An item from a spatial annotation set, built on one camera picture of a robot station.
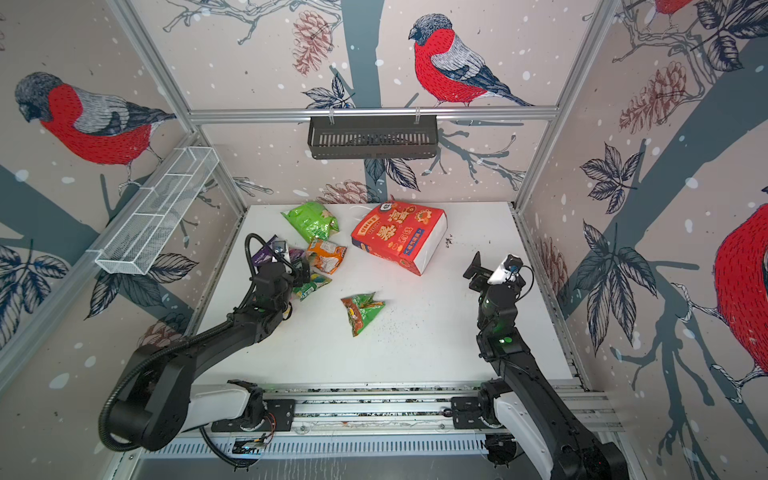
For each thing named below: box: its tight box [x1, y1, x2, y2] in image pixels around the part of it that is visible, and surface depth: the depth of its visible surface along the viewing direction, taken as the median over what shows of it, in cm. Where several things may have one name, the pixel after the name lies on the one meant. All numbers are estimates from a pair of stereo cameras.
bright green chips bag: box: [280, 202, 340, 244], surface depth 109 cm
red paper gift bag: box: [351, 201, 448, 276], surface depth 97 cm
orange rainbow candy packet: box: [307, 239, 347, 275], surface depth 103 cm
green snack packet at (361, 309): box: [340, 292, 386, 337], surface depth 90 cm
